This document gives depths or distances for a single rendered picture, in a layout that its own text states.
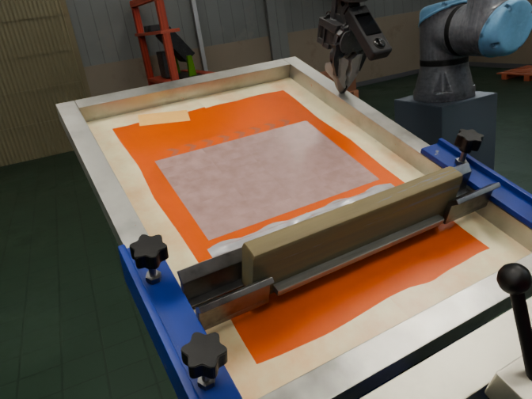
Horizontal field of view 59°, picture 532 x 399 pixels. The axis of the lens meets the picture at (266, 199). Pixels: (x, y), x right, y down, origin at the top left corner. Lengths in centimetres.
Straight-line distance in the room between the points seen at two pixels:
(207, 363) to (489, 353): 29
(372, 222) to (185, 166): 38
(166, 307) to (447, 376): 32
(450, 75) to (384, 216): 66
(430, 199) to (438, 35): 60
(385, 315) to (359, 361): 11
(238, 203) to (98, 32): 661
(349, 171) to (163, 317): 46
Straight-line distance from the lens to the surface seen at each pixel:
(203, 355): 48
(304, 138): 97
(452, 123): 125
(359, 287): 68
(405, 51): 940
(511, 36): 118
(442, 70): 127
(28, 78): 726
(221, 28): 768
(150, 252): 57
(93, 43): 731
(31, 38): 724
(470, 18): 119
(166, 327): 57
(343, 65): 104
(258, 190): 82
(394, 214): 68
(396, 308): 67
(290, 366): 59
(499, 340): 57
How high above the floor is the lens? 147
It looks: 22 degrees down
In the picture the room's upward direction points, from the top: 8 degrees counter-clockwise
